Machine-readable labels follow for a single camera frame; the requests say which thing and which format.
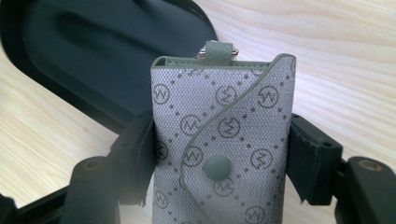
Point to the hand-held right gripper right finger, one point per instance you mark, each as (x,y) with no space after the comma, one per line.
(314,161)

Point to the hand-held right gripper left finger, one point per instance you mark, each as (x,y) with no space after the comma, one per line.
(137,155)

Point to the grey patterned key pouch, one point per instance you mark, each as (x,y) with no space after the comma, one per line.
(224,133)

